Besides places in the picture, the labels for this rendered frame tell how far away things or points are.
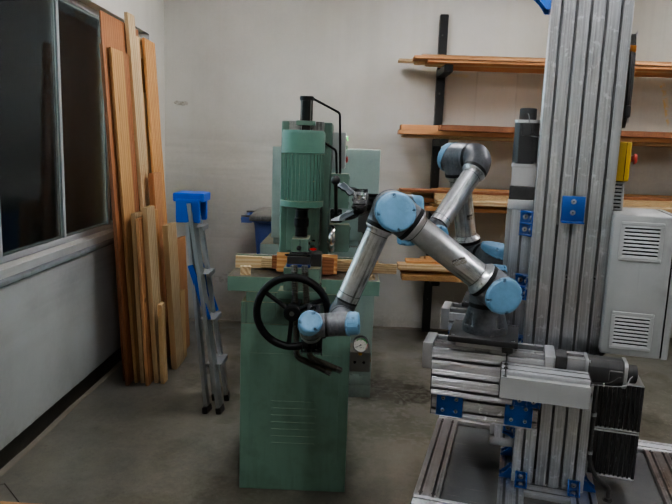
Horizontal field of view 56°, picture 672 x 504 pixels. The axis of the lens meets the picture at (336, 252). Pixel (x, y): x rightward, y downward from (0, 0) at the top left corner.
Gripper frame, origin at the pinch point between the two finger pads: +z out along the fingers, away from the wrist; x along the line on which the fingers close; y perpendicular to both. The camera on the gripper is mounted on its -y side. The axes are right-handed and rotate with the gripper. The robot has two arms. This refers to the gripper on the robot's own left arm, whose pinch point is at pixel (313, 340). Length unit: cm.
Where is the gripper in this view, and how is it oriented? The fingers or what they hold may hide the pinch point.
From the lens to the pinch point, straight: 228.5
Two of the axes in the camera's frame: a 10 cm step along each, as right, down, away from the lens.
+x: 10.0, 0.4, -0.1
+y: -0.4, 9.3, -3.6
